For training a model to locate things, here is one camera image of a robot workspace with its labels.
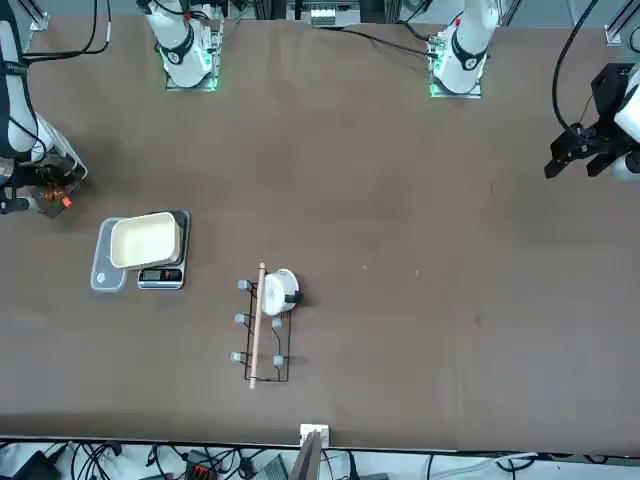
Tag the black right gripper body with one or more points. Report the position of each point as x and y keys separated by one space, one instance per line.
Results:
x=35 y=175

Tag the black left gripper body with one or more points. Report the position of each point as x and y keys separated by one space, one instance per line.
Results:
x=610 y=95

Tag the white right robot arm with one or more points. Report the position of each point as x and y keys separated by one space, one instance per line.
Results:
x=180 y=55

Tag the orange black connector block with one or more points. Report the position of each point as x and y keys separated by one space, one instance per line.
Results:
x=200 y=470

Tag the beige plastic container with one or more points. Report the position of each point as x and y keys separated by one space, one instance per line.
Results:
x=145 y=240

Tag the black power adapter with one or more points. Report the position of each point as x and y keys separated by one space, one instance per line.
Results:
x=35 y=467

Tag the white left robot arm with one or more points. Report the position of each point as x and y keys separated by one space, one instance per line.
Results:
x=467 y=55

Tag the digital kitchen scale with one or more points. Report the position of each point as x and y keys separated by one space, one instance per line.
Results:
x=160 y=275

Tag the aluminium frame profile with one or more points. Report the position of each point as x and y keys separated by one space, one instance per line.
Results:
x=617 y=27
x=40 y=17

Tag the clear plastic lid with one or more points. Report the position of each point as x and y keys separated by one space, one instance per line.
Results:
x=107 y=277

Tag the white cup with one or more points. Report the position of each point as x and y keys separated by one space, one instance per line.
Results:
x=277 y=292

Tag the white power strip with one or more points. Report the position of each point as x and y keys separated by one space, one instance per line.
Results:
x=322 y=16

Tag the grey power adapter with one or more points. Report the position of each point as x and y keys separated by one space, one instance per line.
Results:
x=274 y=470

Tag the aluminium camera post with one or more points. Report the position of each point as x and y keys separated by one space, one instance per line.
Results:
x=310 y=450

